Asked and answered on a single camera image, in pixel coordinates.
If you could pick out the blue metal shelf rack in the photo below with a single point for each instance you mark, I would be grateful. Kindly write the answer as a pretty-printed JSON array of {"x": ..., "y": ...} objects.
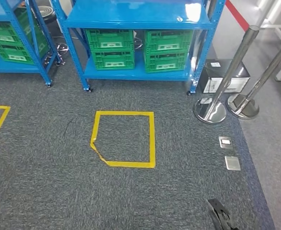
[
  {"x": 135, "y": 16},
  {"x": 11, "y": 68}
]

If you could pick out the green plastic crate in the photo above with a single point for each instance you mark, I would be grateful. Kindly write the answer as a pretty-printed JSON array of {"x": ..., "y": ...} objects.
[
  {"x": 167, "y": 39},
  {"x": 6, "y": 35},
  {"x": 109, "y": 39}
]

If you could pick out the black box with white label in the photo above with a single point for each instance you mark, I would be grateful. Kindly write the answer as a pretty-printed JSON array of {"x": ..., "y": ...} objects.
[{"x": 208, "y": 71}]

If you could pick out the metal floor socket plate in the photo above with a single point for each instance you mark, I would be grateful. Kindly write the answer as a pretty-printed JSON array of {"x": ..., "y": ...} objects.
[
  {"x": 226, "y": 143},
  {"x": 232, "y": 163}
]

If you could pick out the chrome chair base with casters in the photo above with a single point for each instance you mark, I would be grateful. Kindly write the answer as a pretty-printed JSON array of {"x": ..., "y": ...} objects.
[{"x": 61, "y": 49}]

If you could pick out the chrome stanchion with round base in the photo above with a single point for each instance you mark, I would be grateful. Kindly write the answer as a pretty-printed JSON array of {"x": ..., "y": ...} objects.
[
  {"x": 234, "y": 66},
  {"x": 269, "y": 71}
]

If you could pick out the black round tyre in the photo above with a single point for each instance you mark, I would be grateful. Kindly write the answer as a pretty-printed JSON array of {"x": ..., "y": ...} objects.
[{"x": 47, "y": 14}]

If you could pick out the red barrier belt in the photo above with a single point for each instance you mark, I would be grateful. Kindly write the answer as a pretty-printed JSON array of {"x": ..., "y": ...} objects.
[{"x": 237, "y": 16}]

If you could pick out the black-topped stanchion post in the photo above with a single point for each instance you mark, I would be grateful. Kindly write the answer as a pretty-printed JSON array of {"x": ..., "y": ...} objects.
[{"x": 211, "y": 8}]

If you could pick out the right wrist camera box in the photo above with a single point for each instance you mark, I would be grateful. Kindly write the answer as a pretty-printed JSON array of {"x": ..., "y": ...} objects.
[{"x": 220, "y": 216}]

